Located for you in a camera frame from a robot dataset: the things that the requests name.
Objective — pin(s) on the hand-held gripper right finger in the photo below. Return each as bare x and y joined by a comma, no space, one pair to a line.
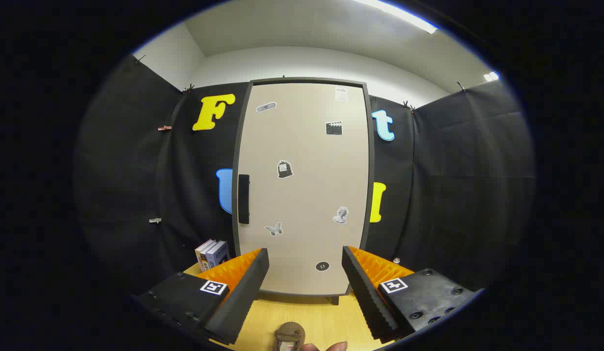
368,297

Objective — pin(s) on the black binder clip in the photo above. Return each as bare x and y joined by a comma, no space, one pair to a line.
138,58
460,87
408,105
187,89

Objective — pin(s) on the brown fuzzy shoe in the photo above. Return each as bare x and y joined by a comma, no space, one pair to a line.
288,334

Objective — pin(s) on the blue book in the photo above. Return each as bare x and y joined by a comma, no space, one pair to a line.
218,254

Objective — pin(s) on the white book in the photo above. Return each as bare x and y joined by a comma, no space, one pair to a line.
202,253

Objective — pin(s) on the small ceiling light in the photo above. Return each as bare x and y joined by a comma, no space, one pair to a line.
491,76

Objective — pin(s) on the black backdrop cloth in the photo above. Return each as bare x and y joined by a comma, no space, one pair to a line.
453,170

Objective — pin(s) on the grey shoe cabinet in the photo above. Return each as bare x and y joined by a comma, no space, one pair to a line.
372,195

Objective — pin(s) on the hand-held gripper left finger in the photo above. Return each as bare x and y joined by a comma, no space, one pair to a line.
243,292

